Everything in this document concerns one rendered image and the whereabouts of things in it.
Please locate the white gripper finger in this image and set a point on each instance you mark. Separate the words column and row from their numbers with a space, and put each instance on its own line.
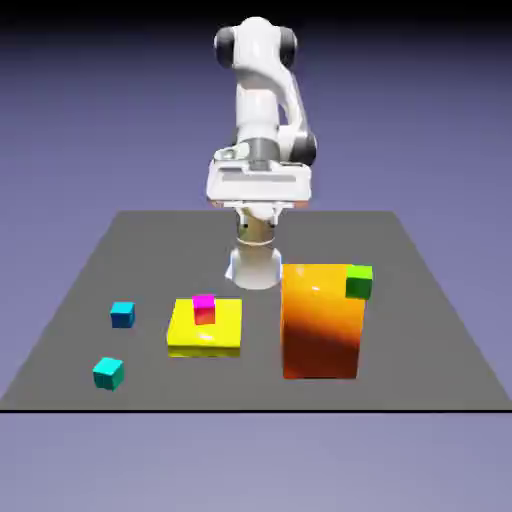
column 275, row 218
column 241, row 219

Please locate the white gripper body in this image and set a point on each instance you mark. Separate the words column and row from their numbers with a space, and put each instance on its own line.
column 258, row 188

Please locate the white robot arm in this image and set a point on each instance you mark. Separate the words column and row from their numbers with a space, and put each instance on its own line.
column 256, row 80

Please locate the small magenta cube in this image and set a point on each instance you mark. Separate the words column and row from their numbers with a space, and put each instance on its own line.
column 204, row 310

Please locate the small green cube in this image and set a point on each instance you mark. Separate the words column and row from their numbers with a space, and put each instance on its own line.
column 358, row 282

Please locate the small blue cube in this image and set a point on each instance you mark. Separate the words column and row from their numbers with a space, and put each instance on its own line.
column 122, row 315

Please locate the small cyan cube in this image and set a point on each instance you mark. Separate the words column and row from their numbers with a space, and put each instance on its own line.
column 108, row 374

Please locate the large yellow box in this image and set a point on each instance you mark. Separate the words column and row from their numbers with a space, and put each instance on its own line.
column 224, row 324

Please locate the large orange box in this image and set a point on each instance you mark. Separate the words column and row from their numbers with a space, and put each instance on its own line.
column 320, row 328

